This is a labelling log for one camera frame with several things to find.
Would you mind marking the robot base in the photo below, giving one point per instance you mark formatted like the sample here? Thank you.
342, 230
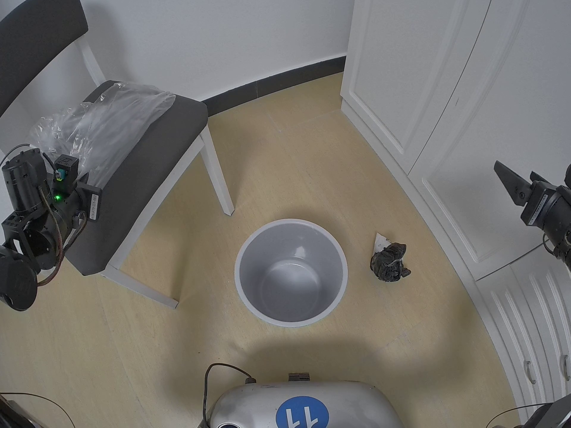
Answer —
303, 404

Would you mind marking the clear plastic bag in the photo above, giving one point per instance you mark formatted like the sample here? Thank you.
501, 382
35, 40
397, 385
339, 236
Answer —
107, 123

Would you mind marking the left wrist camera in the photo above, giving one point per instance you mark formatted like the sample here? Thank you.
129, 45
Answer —
66, 165

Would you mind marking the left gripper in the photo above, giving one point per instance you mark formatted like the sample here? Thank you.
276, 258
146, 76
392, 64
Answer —
71, 214

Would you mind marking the black plastic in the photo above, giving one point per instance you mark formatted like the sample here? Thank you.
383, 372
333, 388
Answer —
388, 263

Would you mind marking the white wardrobe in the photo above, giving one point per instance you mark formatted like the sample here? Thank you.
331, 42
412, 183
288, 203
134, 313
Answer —
446, 83

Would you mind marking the white trash bin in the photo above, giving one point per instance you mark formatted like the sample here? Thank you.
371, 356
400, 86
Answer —
250, 292

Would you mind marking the white printed paper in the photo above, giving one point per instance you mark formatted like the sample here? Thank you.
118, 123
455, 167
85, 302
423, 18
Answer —
382, 241

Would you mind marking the grey and white chair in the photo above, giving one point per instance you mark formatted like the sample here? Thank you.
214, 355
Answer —
147, 158

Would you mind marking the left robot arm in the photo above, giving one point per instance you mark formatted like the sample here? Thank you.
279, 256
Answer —
22, 185

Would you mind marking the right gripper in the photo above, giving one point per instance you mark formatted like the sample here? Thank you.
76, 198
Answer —
551, 207

